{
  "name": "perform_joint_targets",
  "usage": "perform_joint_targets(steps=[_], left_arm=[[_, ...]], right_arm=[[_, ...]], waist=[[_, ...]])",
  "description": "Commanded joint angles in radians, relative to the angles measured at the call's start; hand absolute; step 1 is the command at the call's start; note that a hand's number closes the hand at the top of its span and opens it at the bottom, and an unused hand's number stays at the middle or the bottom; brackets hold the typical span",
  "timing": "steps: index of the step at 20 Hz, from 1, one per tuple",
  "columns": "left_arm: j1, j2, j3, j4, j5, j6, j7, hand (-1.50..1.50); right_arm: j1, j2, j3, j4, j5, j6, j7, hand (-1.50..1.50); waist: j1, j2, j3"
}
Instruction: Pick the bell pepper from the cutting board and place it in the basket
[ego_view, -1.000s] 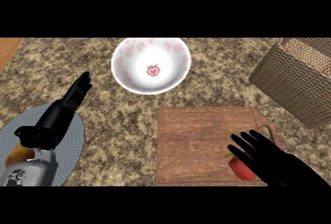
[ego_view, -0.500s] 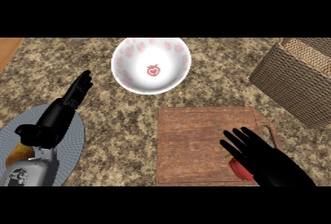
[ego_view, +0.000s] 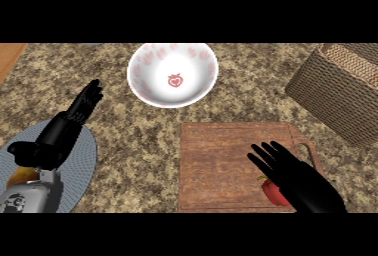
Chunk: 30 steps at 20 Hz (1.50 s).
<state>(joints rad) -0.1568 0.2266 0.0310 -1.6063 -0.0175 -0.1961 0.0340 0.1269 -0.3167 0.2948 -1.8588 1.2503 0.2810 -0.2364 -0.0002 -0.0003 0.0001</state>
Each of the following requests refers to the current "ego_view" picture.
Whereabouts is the yellow-orange fruit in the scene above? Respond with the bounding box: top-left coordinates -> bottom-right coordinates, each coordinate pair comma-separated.
4,166 -> 41,191

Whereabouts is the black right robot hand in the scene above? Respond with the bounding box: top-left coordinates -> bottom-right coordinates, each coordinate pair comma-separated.
245,140 -> 348,214

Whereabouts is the brown wooden cutting board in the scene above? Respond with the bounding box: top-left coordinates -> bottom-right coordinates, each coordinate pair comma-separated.
175,121 -> 324,214

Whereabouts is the grey round placemat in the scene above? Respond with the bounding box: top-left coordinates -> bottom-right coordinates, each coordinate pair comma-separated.
0,118 -> 98,214

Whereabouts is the white bowl with red print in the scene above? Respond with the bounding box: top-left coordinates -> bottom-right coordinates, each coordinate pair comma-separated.
125,43 -> 219,109

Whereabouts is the pale wooden surface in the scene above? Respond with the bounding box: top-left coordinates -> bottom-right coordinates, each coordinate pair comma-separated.
0,43 -> 29,85

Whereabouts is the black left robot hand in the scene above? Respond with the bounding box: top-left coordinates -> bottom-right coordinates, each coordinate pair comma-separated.
5,78 -> 104,171

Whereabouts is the brown wicker basket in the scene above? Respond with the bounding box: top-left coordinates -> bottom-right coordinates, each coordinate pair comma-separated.
283,43 -> 378,148

